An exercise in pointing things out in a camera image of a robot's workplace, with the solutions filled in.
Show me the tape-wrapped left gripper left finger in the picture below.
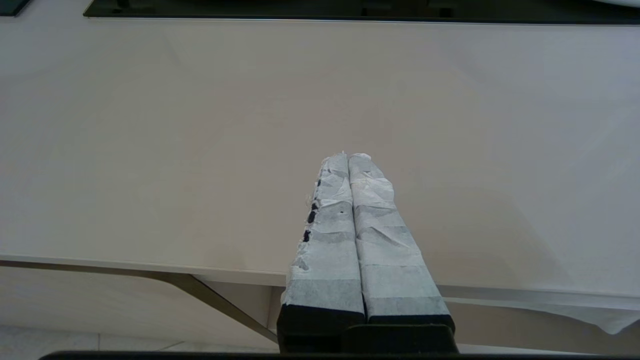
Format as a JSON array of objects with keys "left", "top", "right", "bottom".
[{"left": 276, "top": 151, "right": 368, "bottom": 354}]

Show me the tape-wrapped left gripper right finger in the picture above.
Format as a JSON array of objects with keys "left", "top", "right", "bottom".
[{"left": 348, "top": 152, "right": 456, "bottom": 332}]

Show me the grey metal table brace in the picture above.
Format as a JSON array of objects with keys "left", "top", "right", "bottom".
[{"left": 0, "top": 259, "right": 279, "bottom": 345}]

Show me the large black glass cooktop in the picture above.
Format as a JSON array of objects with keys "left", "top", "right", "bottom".
[{"left": 82, "top": 0, "right": 640, "bottom": 25}]

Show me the small black glass cooktop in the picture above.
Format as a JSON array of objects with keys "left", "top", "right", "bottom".
[{"left": 0, "top": 0, "right": 32, "bottom": 17}]

